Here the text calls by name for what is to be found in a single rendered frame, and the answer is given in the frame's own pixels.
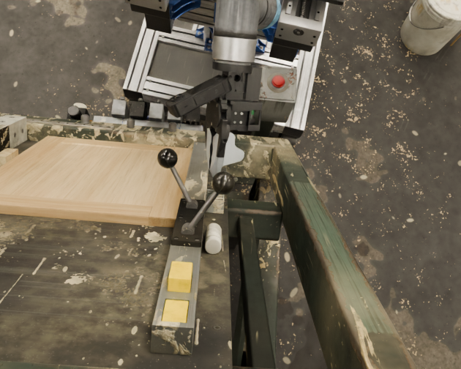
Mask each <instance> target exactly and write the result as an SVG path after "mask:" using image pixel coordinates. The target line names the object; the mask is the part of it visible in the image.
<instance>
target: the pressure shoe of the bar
mask: <svg viewBox="0 0 461 369"><path fill-rule="evenodd" d="M16 156H18V149H9V148H6V149H5V150H3V151H1V152H0V167H1V166H2V165H3V164H5V163H7V162H9V161H10V160H11V159H13V158H14V157H16Z"/></svg>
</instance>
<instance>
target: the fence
mask: <svg viewBox="0 0 461 369"><path fill-rule="evenodd" d="M208 174H209V166H208V161H207V155H206V143H199V142H195V143H194V146H193V149H192V155H191V158H190V164H189V168H188V172H187V177H186V180H185V184H184V186H185V187H186V189H187V192H188V193H189V195H190V198H191V199H196V200H204V201H205V200H206V191H207V182H208ZM201 247H202V244H201ZM201 247H186V246H176V245H170V250H169V254H168V260H167V263H166V266H165V272H164V275H163V279H162V285H161V289H160V294H159V298H158V301H157V307H156V310H155V314H154V320H153V323H152V331H151V353H158V354H179V355H192V344H193V335H194V327H195V311H196V303H197V295H198V279H199V271H200V255H201ZM172 261H180V262H190V263H192V279H191V286H190V293H186V292H176V291H168V277H169V273H170V267H171V263H172ZM167 299H170V300H181V301H188V302H189V305H188V315H187V323H182V322H172V321H162V315H163V311H164V307H165V300H167Z"/></svg>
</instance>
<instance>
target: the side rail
mask: <svg viewBox="0 0 461 369"><path fill-rule="evenodd" d="M270 182H271V186H272V189H273V191H274V196H275V198H276V201H277V203H279V204H280V206H281V209H282V222H283V225H284V227H285V232H286V234H287V237H288V241H289V244H290V246H291V251H292V254H293V258H294V261H295V263H296V268H297V270H298V273H299V277H300V280H301V284H302V287H303V289H304V294H305V297H306V299H307V304H308V306H309V309H310V313H311V316H312V320H313V323H314V325H315V330H316V332H317V335H318V339H319V342H320V345H321V349H322V352H323V356H324V359H325V361H326V366H327V368H328V369H418V368H417V367H416V364H415V362H414V361H413V359H412V357H411V356H410V354H409V352H408V350H407V349H406V347H405V345H404V343H403V341H402V340H401V338H400V336H399V335H398V333H397V331H396V329H395V328H394V325H393V323H392V322H391V320H390V318H389V317H388V315H387V313H386V311H385V310H384V308H383V306H382V304H381V302H380V301H379V299H378V297H377V296H376V294H375V292H374V291H373V289H372V286H371V285H370V283H369V281H368V279H367V278H366V276H365V274H364V273H363V271H362V269H361V267H360V266H359V264H358V262H357V260H356V258H355V257H354V255H353V253H352V252H351V249H350V248H349V247H348V244H347V242H346V241H345V239H344V237H343V235H342V234H341V232H340V230H339V229H338V227H337V225H336V223H335V221H334V220H333V218H332V216H331V215H330V213H329V211H328V209H327V208H326V205H325V203H324V202H323V200H322V198H321V197H320V195H319V193H318V191H317V190H316V188H315V186H314V184H313V183H312V181H311V179H310V177H309V176H308V174H307V172H306V171H305V169H304V166H303V165H302V164H301V161H300V159H299V158H298V156H297V154H296V153H295V151H294V149H293V148H290V147H282V146H275V147H274V151H273V157H272V163H271V174H270Z"/></svg>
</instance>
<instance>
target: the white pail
mask: <svg viewBox="0 0 461 369"><path fill-rule="evenodd" d="M415 2H416V3H415ZM415 2H414V3H415V5H414V6H413V5H412V7H411V8H410V11H409V15H408V16H407V18H406V19H405V21H404V23H403V24H402V27H401V29H400V36H401V39H402V42H403V43H404V45H405V47H406V48H407V49H409V50H410V51H412V52H413V53H416V54H418V55H422V56H429V55H433V54H435V53H437V52H438V51H439V50H440V49H441V48H442V47H443V46H444V45H445V44H446V43H447V42H448V41H449V40H450V39H451V38H452V37H453V36H454V35H455V34H456V33H458V32H459V31H460V30H461V0H416V1H415ZM414 3H413V4H414ZM460 37H461V34H460V35H459V36H458V37H457V38H456V40H455V41H453V43H452V44H451V45H450V46H452V45H453V44H454V43H455V42H456V41H457V40H458V39H459V38H460Z"/></svg>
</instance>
